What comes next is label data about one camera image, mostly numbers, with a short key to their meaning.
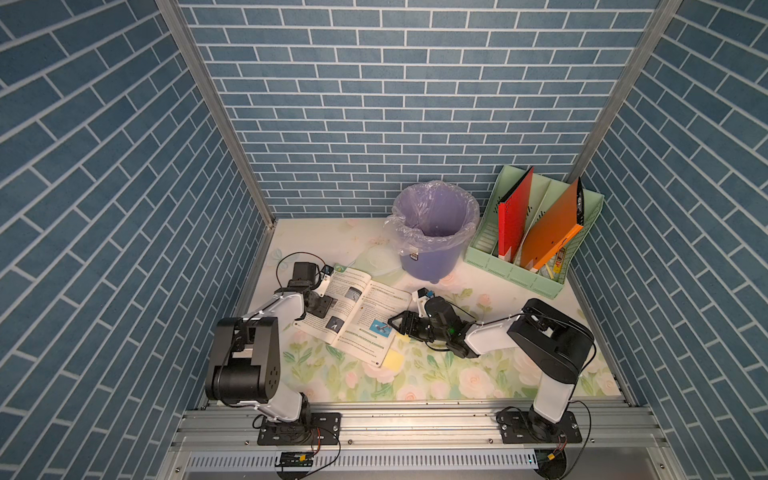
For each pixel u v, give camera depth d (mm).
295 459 719
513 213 875
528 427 675
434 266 912
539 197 1014
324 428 738
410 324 789
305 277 743
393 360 851
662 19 712
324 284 865
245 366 450
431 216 1018
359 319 912
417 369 838
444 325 722
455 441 723
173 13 696
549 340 495
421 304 748
